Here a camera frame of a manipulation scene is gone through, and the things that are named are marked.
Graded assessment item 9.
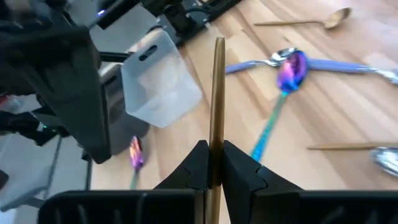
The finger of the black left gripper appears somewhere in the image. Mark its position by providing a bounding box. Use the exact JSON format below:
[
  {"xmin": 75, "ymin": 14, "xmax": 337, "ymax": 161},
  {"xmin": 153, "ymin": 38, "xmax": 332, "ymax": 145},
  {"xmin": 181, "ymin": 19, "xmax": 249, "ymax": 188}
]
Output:
[{"xmin": 30, "ymin": 40, "xmax": 112, "ymax": 165}]

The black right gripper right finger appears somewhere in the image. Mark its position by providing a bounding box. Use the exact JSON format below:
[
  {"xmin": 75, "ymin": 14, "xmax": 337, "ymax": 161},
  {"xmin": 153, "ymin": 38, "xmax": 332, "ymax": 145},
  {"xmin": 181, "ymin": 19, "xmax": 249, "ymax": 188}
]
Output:
[{"xmin": 222, "ymin": 139, "xmax": 302, "ymax": 224}]

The clear plastic bin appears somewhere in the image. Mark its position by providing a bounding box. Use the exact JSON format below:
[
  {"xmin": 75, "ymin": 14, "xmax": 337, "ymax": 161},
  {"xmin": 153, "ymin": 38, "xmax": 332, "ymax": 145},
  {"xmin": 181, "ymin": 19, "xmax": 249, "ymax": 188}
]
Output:
[{"xmin": 120, "ymin": 28, "xmax": 203, "ymax": 129}]

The iridescent rainbow spoon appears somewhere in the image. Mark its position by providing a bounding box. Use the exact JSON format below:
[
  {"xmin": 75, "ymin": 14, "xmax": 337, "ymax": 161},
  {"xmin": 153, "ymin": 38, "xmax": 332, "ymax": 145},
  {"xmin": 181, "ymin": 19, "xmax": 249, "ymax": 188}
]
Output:
[
  {"xmin": 250, "ymin": 51, "xmax": 310, "ymax": 162},
  {"xmin": 129, "ymin": 136, "xmax": 146, "ymax": 190}
]

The black metal table frame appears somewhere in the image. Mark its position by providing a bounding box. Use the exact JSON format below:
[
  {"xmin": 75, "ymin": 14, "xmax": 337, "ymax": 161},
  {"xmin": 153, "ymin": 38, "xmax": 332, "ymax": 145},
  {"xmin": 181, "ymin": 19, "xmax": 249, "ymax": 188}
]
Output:
[{"xmin": 98, "ymin": 0, "xmax": 243, "ymax": 63}]

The purple-handled silver spoon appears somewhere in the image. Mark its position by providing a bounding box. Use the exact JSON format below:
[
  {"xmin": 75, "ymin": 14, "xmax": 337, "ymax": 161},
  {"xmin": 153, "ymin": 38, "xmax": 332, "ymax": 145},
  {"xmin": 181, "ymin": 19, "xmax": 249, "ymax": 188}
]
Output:
[
  {"xmin": 224, "ymin": 47, "xmax": 299, "ymax": 75},
  {"xmin": 307, "ymin": 58, "xmax": 398, "ymax": 86},
  {"xmin": 370, "ymin": 146, "xmax": 398, "ymax": 178}
]

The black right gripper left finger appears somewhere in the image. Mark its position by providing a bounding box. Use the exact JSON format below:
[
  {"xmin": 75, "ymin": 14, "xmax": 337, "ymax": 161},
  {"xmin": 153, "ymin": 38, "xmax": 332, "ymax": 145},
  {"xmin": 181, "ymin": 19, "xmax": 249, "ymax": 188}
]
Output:
[{"xmin": 139, "ymin": 139, "xmax": 209, "ymax": 224}]

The wooden spoon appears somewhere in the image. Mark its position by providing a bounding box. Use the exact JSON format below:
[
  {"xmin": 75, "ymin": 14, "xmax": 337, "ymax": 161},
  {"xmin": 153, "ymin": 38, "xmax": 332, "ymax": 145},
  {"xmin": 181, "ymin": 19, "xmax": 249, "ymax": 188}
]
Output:
[{"xmin": 253, "ymin": 6, "xmax": 353, "ymax": 30}]

